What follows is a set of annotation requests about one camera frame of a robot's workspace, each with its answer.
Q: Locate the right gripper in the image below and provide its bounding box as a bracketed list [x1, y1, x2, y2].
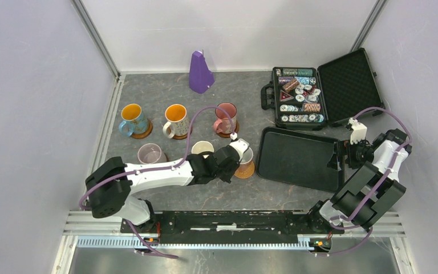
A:
[326, 138, 375, 171]

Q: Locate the cream mug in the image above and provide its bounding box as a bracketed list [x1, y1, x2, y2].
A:
[191, 140, 214, 158]

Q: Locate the woven round coaster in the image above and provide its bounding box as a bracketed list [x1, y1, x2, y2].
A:
[234, 162, 255, 179]

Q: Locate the black tray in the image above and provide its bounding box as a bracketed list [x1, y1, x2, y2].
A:
[256, 127, 344, 193]

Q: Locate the wooden coaster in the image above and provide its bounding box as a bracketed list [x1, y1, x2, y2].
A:
[172, 132, 189, 140]
[216, 122, 240, 139]
[131, 119, 153, 139]

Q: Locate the pink dotted white mug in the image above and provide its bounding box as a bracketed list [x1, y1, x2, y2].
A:
[238, 147, 254, 172]

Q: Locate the dark pink mug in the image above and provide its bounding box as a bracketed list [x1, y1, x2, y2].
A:
[213, 102, 237, 135]

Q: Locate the floral mug yellow inside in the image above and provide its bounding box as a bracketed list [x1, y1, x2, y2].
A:
[163, 104, 190, 139]

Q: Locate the light lilac mug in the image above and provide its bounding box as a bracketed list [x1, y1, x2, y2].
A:
[137, 143, 168, 164]

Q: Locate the blue butterfly mug yellow inside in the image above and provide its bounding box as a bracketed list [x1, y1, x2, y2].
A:
[118, 103, 149, 137]

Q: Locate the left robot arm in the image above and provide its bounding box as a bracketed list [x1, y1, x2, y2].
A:
[79, 142, 249, 233]

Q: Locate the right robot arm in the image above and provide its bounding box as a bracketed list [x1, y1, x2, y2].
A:
[306, 128, 412, 233]

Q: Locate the black poker chip case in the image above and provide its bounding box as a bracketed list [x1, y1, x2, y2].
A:
[260, 48, 385, 130]

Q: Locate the purple cone object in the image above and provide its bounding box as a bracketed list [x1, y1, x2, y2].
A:
[188, 51, 215, 94]

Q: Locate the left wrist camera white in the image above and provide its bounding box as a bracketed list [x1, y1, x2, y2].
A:
[229, 132, 250, 160]

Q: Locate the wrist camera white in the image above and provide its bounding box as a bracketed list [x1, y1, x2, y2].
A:
[347, 117, 367, 145]
[229, 132, 250, 160]

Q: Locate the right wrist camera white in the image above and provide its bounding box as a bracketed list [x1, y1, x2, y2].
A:
[347, 117, 367, 145]

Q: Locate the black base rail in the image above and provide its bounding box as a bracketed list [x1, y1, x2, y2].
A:
[135, 210, 344, 244]

